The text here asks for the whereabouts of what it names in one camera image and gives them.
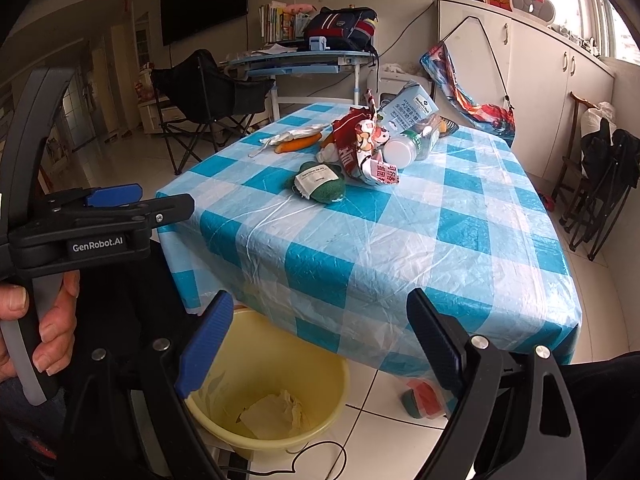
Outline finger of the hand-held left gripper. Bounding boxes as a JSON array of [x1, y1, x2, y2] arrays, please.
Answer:
[[65, 193, 196, 241], [45, 184, 144, 214]]

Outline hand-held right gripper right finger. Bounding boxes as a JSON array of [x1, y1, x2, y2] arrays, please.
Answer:
[[406, 289, 586, 480]]

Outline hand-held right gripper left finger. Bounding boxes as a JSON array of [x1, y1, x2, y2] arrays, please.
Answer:
[[55, 290, 236, 480]]

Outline yellow plastic basin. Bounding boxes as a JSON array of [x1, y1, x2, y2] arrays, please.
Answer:
[[185, 307, 351, 453]]

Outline white wrapper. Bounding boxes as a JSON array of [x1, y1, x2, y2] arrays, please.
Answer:
[[248, 124, 321, 157]]

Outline green pouch with white label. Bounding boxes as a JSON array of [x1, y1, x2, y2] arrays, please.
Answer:
[[291, 160, 347, 203]]

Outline red snack bag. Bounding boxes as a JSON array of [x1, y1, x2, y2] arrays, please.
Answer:
[[332, 89, 403, 187]]

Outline person's left hand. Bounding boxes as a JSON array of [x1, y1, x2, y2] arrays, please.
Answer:
[[0, 271, 81, 381]]

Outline red green sponge packet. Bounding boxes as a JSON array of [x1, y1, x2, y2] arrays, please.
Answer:
[[402, 379, 447, 420]]

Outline crumpled white paper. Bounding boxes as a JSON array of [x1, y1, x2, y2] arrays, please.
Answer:
[[239, 389, 307, 438]]

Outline person's black clothing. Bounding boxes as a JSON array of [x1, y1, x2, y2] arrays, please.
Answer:
[[50, 240, 640, 480]]

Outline white low cabinet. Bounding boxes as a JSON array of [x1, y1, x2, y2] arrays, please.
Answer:
[[137, 67, 176, 136]]

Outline blue white checked tablecloth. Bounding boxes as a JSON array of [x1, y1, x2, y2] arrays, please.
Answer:
[[155, 102, 583, 413]]

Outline black folding camp chair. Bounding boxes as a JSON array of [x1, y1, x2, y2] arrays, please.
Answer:
[[151, 49, 276, 176]]

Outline long orange carrot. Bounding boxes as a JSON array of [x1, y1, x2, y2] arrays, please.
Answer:
[[275, 132, 323, 155]]

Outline loose white papers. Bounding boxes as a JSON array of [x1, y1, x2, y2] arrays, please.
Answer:
[[245, 42, 301, 57]]

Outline white plastic bottle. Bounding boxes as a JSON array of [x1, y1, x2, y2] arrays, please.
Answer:
[[384, 136, 417, 167]]

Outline blue study desk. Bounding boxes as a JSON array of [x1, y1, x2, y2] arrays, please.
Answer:
[[227, 49, 378, 116]]

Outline green printed carton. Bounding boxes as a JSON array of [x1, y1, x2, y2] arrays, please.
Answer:
[[400, 112, 447, 162]]

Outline row of books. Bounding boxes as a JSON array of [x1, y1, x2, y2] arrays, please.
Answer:
[[258, 1, 306, 43]]

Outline blue grey milk carton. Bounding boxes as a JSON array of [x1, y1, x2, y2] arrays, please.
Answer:
[[377, 80, 441, 133]]

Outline folded black camp chair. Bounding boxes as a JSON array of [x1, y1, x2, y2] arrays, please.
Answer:
[[567, 120, 640, 261]]

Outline navy red striped backpack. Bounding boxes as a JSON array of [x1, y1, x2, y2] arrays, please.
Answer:
[[303, 6, 379, 52]]

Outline white air purifier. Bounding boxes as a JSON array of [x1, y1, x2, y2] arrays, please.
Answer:
[[372, 67, 416, 106]]

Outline wooden chair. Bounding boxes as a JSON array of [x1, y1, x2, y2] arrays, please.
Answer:
[[560, 92, 611, 231]]

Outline colourful printed bag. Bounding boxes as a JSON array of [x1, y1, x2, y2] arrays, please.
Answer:
[[419, 41, 517, 148]]

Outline white bag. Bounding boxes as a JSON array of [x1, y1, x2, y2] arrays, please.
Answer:
[[580, 101, 621, 136]]

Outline black cable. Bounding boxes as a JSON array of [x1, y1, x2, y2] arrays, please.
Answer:
[[220, 440, 348, 480]]

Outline black wall television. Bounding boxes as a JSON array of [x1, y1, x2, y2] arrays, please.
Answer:
[[160, 0, 249, 47]]

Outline black cord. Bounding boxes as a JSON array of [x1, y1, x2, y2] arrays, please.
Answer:
[[440, 15, 516, 111]]

